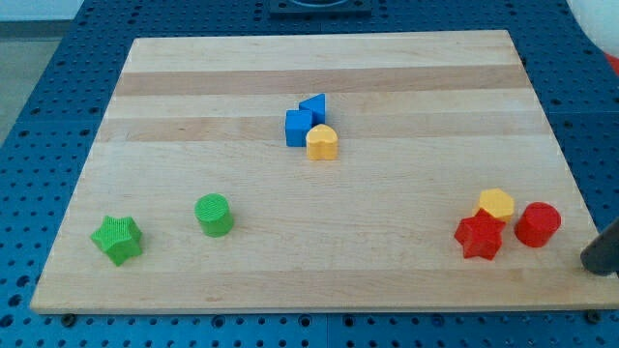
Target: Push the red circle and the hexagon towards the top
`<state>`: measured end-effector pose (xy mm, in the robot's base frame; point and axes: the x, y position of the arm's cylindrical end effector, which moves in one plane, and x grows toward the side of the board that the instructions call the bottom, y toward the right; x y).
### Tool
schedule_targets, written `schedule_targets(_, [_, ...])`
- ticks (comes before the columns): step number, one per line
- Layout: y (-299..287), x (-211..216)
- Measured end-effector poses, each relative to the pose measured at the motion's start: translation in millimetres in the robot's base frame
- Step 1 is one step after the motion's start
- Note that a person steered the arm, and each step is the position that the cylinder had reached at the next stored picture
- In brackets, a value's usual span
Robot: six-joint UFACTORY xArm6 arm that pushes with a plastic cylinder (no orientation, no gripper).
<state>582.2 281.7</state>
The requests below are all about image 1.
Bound red star block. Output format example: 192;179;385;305
454;209;507;260

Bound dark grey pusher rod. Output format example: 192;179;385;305
580;218;618;276

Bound green cylinder block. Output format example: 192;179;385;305
194;193;234;238

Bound wooden board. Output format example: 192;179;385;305
31;30;618;314

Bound blue triangle block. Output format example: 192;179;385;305
299;94;327;126

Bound yellow heart block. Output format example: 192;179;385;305
306;124;339;160

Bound yellow hexagon block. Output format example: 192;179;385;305
472;188;515;222

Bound blue cube block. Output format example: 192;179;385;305
284;109;312;147

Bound white and red object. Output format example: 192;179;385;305
567;0;618;74

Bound red cylinder block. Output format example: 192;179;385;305
515;202;562;247

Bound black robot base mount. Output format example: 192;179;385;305
266;0;372;17

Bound green star block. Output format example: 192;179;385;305
90;216;142;266

